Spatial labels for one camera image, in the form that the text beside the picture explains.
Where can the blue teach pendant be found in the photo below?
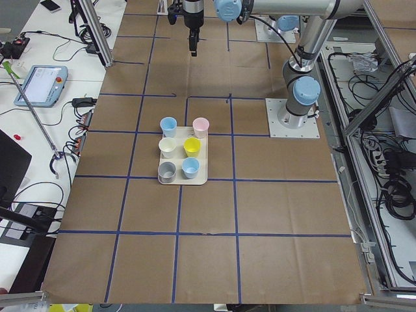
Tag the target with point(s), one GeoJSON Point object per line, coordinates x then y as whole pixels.
{"type": "Point", "coordinates": [44, 83]}

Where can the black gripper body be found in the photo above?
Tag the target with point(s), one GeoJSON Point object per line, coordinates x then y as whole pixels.
{"type": "Point", "coordinates": [192, 15]}

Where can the aluminium frame post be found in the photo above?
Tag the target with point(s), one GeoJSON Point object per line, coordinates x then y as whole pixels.
{"type": "Point", "coordinates": [90, 17]}

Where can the black power adapter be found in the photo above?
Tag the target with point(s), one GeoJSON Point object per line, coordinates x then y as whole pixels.
{"type": "Point", "coordinates": [83, 102]}

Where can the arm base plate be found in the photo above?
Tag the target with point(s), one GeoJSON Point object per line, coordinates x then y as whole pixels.
{"type": "Point", "coordinates": [282, 124]}
{"type": "Point", "coordinates": [286, 26]}

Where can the cream bunny print tray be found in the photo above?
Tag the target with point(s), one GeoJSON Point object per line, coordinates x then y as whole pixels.
{"type": "Point", "coordinates": [182, 133]}

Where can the light blue plastic cup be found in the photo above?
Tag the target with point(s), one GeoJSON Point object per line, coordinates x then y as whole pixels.
{"type": "Point", "coordinates": [168, 125]}

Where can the cream white plastic cup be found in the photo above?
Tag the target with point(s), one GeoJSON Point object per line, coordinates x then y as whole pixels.
{"type": "Point", "coordinates": [167, 146]}

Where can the green handled reach tool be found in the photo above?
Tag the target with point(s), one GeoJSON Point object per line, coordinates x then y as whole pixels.
{"type": "Point", "coordinates": [22, 100]}

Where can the pink plastic cup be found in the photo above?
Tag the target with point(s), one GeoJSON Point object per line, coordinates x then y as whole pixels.
{"type": "Point", "coordinates": [200, 126]}

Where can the grey plastic cup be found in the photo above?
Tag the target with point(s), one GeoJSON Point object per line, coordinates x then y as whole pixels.
{"type": "Point", "coordinates": [166, 172]}

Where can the yellow plastic cup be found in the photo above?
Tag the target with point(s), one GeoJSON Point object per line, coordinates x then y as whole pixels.
{"type": "Point", "coordinates": [192, 147]}

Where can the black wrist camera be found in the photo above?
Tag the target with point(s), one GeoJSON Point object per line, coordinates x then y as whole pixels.
{"type": "Point", "coordinates": [172, 13]}

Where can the white wire cup rack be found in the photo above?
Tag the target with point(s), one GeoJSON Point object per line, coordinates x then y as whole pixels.
{"type": "Point", "coordinates": [162, 8]}

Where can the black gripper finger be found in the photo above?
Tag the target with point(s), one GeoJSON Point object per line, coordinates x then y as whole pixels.
{"type": "Point", "coordinates": [194, 39]}

